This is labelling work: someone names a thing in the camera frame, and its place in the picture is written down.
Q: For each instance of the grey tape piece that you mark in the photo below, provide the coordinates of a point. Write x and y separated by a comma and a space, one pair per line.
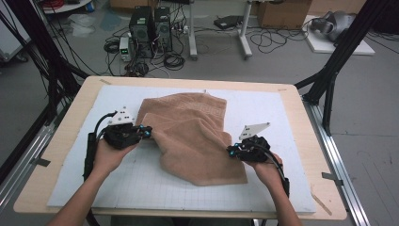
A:
40, 162
332, 177

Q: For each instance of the person's right hand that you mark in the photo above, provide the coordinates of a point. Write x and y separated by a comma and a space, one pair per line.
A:
266, 171

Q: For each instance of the long tan tape strip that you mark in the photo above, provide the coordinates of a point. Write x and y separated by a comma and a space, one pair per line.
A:
321, 204

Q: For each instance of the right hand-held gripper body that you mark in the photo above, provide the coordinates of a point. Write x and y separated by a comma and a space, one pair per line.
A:
254, 150

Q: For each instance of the large black computer tower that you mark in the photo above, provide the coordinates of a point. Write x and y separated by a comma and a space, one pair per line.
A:
141, 28

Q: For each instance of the white grid mat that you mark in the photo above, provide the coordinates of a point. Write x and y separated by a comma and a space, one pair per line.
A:
257, 100

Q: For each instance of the slim black computer tower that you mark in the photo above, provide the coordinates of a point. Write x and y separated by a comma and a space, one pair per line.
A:
163, 28

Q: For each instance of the person's left hand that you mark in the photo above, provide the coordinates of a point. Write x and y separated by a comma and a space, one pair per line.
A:
108, 157

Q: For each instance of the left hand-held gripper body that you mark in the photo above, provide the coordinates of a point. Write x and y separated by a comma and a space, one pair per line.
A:
120, 135

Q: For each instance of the black metal frame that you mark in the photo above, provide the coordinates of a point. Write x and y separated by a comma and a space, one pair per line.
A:
34, 31
346, 47

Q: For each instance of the white power supply unit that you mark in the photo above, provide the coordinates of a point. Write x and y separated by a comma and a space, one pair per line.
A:
124, 48

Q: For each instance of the black flat device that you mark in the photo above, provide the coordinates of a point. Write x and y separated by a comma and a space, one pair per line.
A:
228, 22

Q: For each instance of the cardboard box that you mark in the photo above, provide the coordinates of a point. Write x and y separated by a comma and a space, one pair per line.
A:
282, 14

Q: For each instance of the white floor board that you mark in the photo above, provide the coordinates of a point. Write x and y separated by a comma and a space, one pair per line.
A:
323, 45

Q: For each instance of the round white table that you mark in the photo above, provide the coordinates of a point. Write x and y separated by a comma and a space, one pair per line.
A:
66, 7

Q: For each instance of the grey rounded device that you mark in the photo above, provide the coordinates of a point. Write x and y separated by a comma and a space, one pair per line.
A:
335, 23

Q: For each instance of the white desk frame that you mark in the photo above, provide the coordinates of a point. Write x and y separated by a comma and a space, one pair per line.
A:
192, 31

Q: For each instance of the aluminium rail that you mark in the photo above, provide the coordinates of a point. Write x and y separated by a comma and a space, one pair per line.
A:
31, 150
329, 147

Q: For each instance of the brown towel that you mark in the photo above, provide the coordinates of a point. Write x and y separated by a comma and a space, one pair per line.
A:
191, 141

